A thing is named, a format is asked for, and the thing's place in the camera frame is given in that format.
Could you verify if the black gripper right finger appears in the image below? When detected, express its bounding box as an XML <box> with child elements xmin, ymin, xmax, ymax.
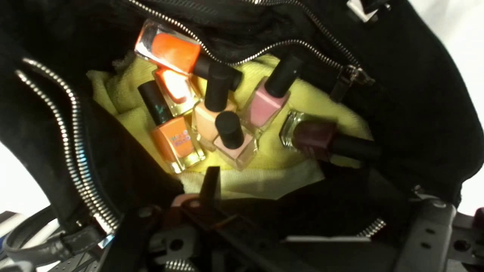
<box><xmin>392</xmin><ymin>196</ymin><xmax>484</xmax><ymax>272</ymax></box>

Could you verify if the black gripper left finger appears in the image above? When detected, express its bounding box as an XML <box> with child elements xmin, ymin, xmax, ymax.
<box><xmin>97</xmin><ymin>164</ymin><xmax>285</xmax><ymax>272</ymax></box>

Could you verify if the peach nail polish bottle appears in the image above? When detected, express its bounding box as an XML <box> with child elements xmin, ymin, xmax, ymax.
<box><xmin>192</xmin><ymin>74</ymin><xmax>235</xmax><ymax>151</ymax></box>

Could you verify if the pale pink nail polish bottle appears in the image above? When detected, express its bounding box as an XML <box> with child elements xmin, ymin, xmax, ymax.
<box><xmin>212</xmin><ymin>110</ymin><xmax>260</xmax><ymax>170</ymax></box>

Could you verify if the dark purple nail polish bottle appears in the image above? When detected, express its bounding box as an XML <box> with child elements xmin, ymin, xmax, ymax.
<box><xmin>279</xmin><ymin>108</ymin><xmax>386</xmax><ymax>163</ymax></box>

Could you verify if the yellow cloth bag lining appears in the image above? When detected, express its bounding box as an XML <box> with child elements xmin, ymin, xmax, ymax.
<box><xmin>85</xmin><ymin>51</ymin><xmax>375</xmax><ymax>201</ymax></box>

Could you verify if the white tablecloth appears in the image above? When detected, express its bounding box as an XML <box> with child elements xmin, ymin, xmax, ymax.
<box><xmin>0</xmin><ymin>0</ymin><xmax>484</xmax><ymax>238</ymax></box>

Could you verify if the black handbag with strap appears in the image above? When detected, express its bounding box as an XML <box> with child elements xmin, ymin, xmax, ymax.
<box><xmin>0</xmin><ymin>0</ymin><xmax>484</xmax><ymax>272</ymax></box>

